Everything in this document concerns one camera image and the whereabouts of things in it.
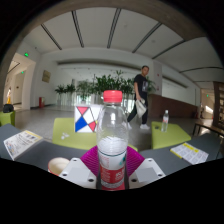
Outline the wooden bookshelf unit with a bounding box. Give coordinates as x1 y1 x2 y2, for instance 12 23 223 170
213 81 224 131

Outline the large lime green table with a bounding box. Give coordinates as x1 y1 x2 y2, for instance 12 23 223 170
51 117 139 152

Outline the small clear plastic bottle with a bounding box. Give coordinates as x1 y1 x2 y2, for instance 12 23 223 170
161 109 170 133

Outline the small lime green table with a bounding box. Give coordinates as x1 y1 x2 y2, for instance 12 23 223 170
150 120 193 150

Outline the printed magazine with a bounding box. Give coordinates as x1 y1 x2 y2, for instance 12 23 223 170
3 129 44 162

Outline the row of potted green plants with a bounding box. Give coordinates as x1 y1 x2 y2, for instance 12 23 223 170
54 69 158 105

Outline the yellow and white leaflet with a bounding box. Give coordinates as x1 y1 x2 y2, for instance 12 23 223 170
169 142 210 166

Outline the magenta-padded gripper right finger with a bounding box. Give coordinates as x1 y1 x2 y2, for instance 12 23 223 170
125 146 167 190

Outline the black backpack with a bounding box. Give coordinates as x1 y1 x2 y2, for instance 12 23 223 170
2 103 15 114

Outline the red and white mug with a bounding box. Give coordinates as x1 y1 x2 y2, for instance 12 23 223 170
47 156 71 177

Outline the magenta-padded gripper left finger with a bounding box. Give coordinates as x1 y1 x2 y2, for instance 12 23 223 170
58 146 102 190

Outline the person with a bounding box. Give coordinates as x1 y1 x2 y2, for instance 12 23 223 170
126 65 152 131

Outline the white red blue patterned box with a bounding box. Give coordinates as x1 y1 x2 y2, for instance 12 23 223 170
73 104 103 134

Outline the dark wooden bench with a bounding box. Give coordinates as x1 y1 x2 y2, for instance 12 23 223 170
192 121 224 138

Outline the lime green seat block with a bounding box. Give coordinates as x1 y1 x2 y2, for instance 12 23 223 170
0 110 16 127

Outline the framed wall picture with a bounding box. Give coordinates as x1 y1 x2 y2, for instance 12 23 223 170
41 69 52 84

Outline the red-capped clear water bottle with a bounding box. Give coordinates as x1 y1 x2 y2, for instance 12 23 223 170
95 89 130 192

